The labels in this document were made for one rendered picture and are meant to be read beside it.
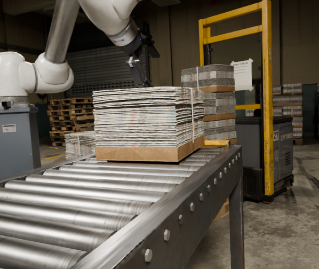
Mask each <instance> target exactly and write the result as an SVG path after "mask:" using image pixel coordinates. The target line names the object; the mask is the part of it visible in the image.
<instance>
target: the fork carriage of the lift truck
mask: <svg viewBox="0 0 319 269"><path fill-rule="evenodd" d="M242 176H243V195H245V196H246V198H248V199H253V200H258V201H260V200H262V168H254V167H245V166H243V174H242Z"/></svg>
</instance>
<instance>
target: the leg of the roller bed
mask: <svg viewBox="0 0 319 269"><path fill-rule="evenodd" d="M229 225H230V254H231V269H245V257H244V213H243V176H241V178H240V179H239V181H238V183H237V184H236V186H235V187H234V189H233V190H232V192H231V194H230V195H229Z"/></svg>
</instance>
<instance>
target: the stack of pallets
mask: <svg viewBox="0 0 319 269"><path fill-rule="evenodd" d="M90 100H93V98H67V99H53V100H50V105H48V108H49V109H48V110H47V115H49V118H50V120H49V121H50V126H51V128H52V131H49V132H50V139H51V142H52V147H55V146H60V145H62V147H66V143H65V134H69V133H76V128H75V124H74V123H73V120H72V118H75V117H78V116H79V115H81V116H88V115H91V114H92V115H94V114H95V113H94V106H93V105H94V104H93V103H92V102H90ZM56 101H59V104H56ZM69 101H70V103H69ZM81 101H83V102H81ZM87 105H91V107H87ZM55 106H57V107H58V109H54V107H55ZM66 106H69V108H66ZM77 106H81V108H77ZM76 110H78V111H79V113H76ZM85 110H90V112H89V113H86V112H85ZM65 111H69V113H67V114H65ZM53 112H57V113H58V114H53ZM67 116H70V118H67ZM55 117H59V119H57V120H56V119H55ZM56 122H60V124H56ZM68 122H71V123H68ZM57 127H61V129H58V128H57ZM70 127H72V128H70ZM56 133H60V134H56ZM57 138H60V139H57ZM58 143H62V144H59V145H58Z"/></svg>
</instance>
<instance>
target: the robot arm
mask: <svg viewBox="0 0 319 269"><path fill-rule="evenodd" d="M140 1H141V0H57V1H56V4H55V9H54V13H53V18H52V22H51V27H50V32H49V36H48V39H47V44H46V49H45V52H44V53H42V54H40V55H39V57H38V58H37V60H36V61H35V63H29V62H26V61H25V58H24V57H23V56H22V55H20V54H18V53H16V52H1V53H0V109H1V108H23V107H35V105H32V104H30V103H29V99H28V94H30V93H59V92H63V91H66V90H68V89H70V88H71V86H72V85H73V83H74V74H73V71H72V69H71V68H70V67H69V64H68V62H67V60H66V59H65V57H66V54H67V50H68V47H69V42H70V39H71V35H72V33H73V29H74V25H75V22H76V19H77V15H78V12H79V8H80V6H81V8H82V9H83V11H84V12H85V14H86V15H87V17H88V18H89V19H90V20H91V21H92V23H93V24H94V25H95V26H96V27H97V28H99V29H100V30H102V31H103V32H104V33H105V34H106V35H107V36H108V37H109V39H110V40H111V41H112V42H113V43H114V44H115V45H117V46H119V47H120V48H121V49H122V51H124V52H126V53H127V54H128V55H129V57H130V60H129V61H127V62H126V64H127V65H128V67H129V68H130V71H131V74H132V76H133V79H134V81H135V84H136V86H137V87H139V86H143V87H144V88H154V86H153V85H152V84H151V83H150V81H149V80H148V78H145V75H144V72H143V67H142V56H141V54H142V46H144V45H145V48H146V49H147V51H148V52H149V54H150V55H151V56H152V58H160V54H159V53H158V52H157V50H156V49H155V47H154V46H153V44H154V41H152V40H151V39H152V38H153V37H152V35H150V34H148V33H146V32H144V31H142V29H141V28H138V27H137V25H136V23H135V22H134V20H133V19H132V17H131V15H130V14H131V12H132V10H133V9H134V7H135V6H136V5H137V4H138V3H139V2H140ZM142 38H143V39H146V42H141V41H142ZM138 58H139V60H134V59H138Z"/></svg>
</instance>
